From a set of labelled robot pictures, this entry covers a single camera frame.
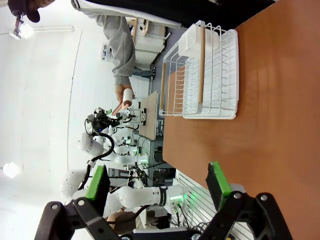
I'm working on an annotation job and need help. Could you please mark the black cable on robot arm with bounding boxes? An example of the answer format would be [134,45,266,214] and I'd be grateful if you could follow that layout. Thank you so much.
[78,132,116,191]

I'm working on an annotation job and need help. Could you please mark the background person's legs in jeans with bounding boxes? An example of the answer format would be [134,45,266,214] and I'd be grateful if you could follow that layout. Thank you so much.
[131,65,157,81]

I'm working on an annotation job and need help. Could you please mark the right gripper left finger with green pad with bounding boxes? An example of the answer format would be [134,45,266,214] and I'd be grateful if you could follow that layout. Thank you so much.
[34,164,121,240]

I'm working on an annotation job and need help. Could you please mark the long ceiling light bar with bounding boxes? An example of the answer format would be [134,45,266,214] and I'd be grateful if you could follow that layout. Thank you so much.
[32,24,75,32]

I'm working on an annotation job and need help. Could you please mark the person's right hand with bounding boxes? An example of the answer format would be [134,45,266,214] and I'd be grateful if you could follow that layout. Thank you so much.
[114,83,136,103]

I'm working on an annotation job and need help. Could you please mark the white background cabinet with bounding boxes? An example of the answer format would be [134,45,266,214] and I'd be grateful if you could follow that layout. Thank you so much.
[131,17,171,73]

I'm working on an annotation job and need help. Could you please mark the white slotted base panel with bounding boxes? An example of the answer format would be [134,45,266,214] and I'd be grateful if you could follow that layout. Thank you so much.
[173,169,253,240]

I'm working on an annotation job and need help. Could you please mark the gray slotted background panel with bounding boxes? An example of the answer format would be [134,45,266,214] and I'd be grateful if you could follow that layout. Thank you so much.
[136,134,165,176]

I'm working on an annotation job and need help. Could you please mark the person's right forearm gray sleeve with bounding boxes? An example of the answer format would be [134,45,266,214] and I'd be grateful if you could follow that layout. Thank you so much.
[106,29,137,86]

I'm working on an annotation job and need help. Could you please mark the wall shelf with small items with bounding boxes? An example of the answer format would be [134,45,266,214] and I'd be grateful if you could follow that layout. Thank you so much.
[100,42,114,61]

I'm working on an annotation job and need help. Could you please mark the black cables at robot base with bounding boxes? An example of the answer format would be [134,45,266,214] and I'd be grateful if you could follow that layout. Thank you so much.
[169,203,210,235]

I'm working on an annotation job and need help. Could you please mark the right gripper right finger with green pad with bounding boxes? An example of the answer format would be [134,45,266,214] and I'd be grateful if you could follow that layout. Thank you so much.
[199,161,293,240]

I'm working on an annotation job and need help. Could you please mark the white plastic cutlery holder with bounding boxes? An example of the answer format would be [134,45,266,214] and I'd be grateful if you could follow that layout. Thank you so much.
[177,23,204,58]

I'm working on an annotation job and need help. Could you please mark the pink lint roller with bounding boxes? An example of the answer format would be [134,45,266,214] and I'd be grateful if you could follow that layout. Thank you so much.
[111,88,135,116]

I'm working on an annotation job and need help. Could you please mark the light wooden background tabletop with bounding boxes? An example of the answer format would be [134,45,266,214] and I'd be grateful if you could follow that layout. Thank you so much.
[138,90,160,141]

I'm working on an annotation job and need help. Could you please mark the ceiling spotlight on mount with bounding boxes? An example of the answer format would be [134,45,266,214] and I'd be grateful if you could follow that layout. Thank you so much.
[8,14,34,41]

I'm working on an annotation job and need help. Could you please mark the person's head dark cap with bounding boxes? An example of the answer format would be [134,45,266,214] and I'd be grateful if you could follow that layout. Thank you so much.
[7,0,41,23]

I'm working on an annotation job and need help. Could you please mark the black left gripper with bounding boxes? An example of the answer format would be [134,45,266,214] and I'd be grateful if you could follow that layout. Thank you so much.
[86,107,124,134]

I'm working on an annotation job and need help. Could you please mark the round ceiling lamp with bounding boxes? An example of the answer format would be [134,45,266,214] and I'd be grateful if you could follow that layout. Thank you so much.
[2,161,21,179]

